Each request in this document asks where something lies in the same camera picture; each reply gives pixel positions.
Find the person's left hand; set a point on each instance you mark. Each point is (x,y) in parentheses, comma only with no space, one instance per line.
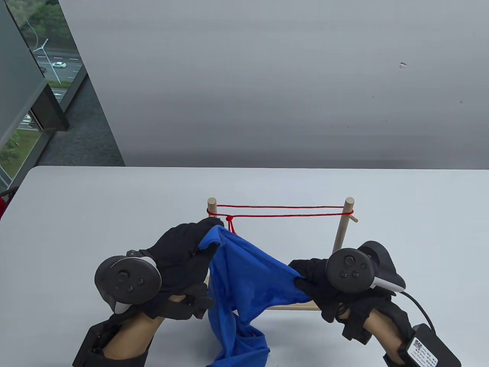
(179,248)

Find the person's right hand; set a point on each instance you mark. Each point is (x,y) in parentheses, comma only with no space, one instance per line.
(321,283)

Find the wooden rack with posts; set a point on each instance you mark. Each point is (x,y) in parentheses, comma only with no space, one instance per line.
(342,229)

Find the blue towel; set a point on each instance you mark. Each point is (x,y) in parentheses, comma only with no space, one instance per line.
(244,275)

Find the person's right forearm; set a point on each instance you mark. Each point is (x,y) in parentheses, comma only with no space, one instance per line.
(386,332)

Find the person's left forearm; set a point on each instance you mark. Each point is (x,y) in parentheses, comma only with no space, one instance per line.
(130,336)

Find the black and white controller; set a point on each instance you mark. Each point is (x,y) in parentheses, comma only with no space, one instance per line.
(349,269)
(128,281)

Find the red object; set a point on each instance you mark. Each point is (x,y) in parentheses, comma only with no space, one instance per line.
(3,208)

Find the glass window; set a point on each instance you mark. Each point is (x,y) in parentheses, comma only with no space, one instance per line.
(46,46)

